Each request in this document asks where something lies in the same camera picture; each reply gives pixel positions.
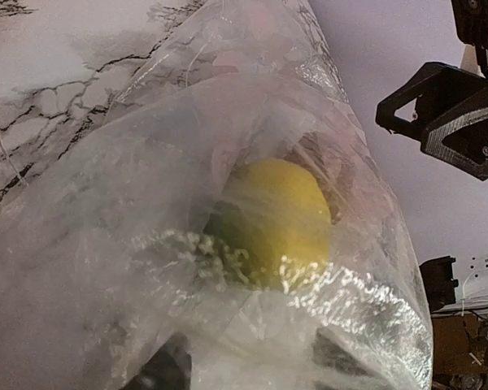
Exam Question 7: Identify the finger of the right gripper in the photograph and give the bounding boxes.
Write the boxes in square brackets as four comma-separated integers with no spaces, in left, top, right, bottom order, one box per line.
[375,62,488,141]
[420,80,488,181]

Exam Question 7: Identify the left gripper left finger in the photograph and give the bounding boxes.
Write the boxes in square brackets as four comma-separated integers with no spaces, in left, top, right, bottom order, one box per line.
[124,332,192,390]

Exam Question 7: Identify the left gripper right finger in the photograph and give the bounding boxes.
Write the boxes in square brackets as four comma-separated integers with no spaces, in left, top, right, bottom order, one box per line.
[312,327,371,390]

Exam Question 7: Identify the clear zip top bag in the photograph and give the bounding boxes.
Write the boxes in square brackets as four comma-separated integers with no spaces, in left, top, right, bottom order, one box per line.
[0,1,433,389]

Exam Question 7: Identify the fake green yellow pear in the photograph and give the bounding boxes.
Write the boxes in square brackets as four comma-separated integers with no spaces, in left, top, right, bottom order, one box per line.
[204,158,331,293]

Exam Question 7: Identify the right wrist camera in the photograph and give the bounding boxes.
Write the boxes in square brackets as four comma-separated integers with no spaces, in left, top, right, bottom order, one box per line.
[451,0,488,50]

